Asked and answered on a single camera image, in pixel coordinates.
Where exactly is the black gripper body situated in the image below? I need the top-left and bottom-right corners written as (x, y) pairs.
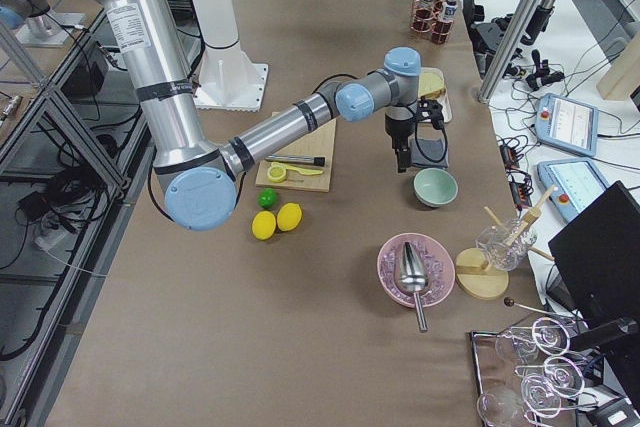
top-left (385, 116), bottom-right (415, 156)

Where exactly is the white round plate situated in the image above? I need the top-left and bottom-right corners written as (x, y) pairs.
top-left (417, 69), bottom-right (449, 100)

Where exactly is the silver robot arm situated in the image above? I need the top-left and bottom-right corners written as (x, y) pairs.
top-left (93, 0), bottom-right (421, 231)

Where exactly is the cream rabbit tray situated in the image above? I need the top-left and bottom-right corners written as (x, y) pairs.
top-left (418, 67), bottom-right (452, 123)

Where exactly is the metal tray with glasses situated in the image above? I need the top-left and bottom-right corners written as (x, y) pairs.
top-left (469, 316), bottom-right (598, 426)

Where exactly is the grey folded cloth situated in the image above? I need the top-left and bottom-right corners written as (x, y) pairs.
top-left (410, 138), bottom-right (449, 169)

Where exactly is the mint green bowl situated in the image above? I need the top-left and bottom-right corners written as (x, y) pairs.
top-left (413, 168), bottom-right (459, 208)

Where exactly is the tea bottle one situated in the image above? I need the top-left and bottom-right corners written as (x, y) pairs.
top-left (416, 0), bottom-right (436, 23)

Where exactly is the wooden cutting board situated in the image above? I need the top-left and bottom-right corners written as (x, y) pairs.
top-left (255, 120), bottom-right (337, 193)

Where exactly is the metal rod with black tip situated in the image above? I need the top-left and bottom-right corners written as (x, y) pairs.
top-left (266, 155), bottom-right (326, 167)

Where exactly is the tea bottle three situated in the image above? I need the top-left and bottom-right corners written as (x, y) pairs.
top-left (431, 0), bottom-right (458, 44)

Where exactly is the yellow plastic knife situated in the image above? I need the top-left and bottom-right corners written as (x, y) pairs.
top-left (270, 162), bottom-right (323, 176)

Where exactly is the pink bowl with ice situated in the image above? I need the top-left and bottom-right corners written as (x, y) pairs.
top-left (377, 233), bottom-right (455, 308)

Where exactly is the metal scoop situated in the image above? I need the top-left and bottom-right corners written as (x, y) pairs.
top-left (394, 242), bottom-right (428, 333)

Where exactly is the half lemon slice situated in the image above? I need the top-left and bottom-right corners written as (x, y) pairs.
top-left (267, 164), bottom-right (287, 183)

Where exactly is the yellow lemon right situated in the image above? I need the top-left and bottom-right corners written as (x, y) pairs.
top-left (276, 203), bottom-right (303, 232)

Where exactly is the yellow lemon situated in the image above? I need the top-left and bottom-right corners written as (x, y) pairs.
top-left (251, 210), bottom-right (277, 241)
top-left (276, 203), bottom-right (303, 232)

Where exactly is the clear glass mug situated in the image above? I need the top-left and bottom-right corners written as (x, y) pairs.
top-left (476, 219), bottom-right (538, 271)

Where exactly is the green lime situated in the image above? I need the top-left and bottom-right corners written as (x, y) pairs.
top-left (258, 187), bottom-right (278, 209)

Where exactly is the yellow lemon left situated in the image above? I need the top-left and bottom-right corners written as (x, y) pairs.
top-left (251, 210), bottom-right (277, 241)

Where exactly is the blue teach pendant far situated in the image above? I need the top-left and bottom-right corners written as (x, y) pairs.
top-left (534, 94), bottom-right (599, 157)

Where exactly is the blue teach pendant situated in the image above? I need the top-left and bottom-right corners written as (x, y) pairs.
top-left (534, 94), bottom-right (599, 157)
top-left (536, 158), bottom-right (610, 222)

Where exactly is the blue teach pendant near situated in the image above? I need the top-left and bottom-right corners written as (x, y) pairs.
top-left (536, 158), bottom-right (610, 222)

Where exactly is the black monitor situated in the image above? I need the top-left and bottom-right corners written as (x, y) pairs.
top-left (548, 181), bottom-right (639, 326)

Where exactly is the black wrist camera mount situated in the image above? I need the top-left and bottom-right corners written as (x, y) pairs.
top-left (417, 99), bottom-right (445, 130)

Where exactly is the copper wire bottle rack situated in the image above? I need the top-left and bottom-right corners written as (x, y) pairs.
top-left (409, 0), bottom-right (440, 43)

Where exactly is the aluminium frame post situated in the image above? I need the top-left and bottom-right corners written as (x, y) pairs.
top-left (478, 0), bottom-right (540, 104)

